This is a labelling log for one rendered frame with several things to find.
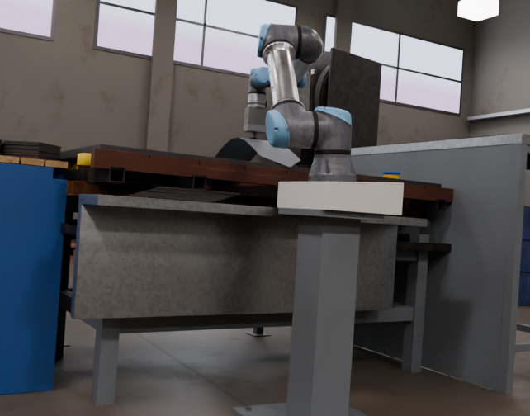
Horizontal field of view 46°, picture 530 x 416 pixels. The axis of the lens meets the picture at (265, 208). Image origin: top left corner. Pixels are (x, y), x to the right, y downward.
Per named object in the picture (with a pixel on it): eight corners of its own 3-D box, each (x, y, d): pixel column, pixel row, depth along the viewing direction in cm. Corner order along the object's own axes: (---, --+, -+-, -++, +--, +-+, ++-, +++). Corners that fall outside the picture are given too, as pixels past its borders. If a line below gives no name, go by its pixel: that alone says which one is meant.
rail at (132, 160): (90, 167, 199) (91, 148, 199) (445, 202, 285) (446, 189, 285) (93, 167, 196) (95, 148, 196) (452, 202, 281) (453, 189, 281)
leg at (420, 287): (401, 370, 283) (410, 219, 283) (410, 369, 286) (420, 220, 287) (410, 373, 278) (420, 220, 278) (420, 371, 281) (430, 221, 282)
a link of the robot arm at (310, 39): (332, 21, 220) (302, 69, 268) (301, 19, 218) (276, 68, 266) (333, 53, 218) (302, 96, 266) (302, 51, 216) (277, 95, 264)
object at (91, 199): (78, 203, 194) (78, 193, 194) (390, 224, 262) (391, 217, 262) (97, 205, 177) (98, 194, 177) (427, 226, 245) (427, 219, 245)
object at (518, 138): (324, 157, 364) (325, 150, 364) (400, 167, 395) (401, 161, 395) (521, 143, 253) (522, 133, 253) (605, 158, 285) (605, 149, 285)
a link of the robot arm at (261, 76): (281, 66, 256) (276, 72, 267) (253, 64, 254) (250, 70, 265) (281, 85, 256) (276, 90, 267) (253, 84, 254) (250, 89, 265)
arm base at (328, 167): (364, 182, 195) (365, 149, 194) (319, 181, 190) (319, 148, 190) (343, 182, 209) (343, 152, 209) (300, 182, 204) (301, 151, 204)
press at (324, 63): (324, 260, 1010) (337, 65, 1013) (382, 269, 883) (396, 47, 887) (234, 257, 932) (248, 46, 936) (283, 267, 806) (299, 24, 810)
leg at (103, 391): (91, 400, 209) (105, 197, 209) (108, 399, 212) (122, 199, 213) (96, 406, 203) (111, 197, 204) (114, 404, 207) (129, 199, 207)
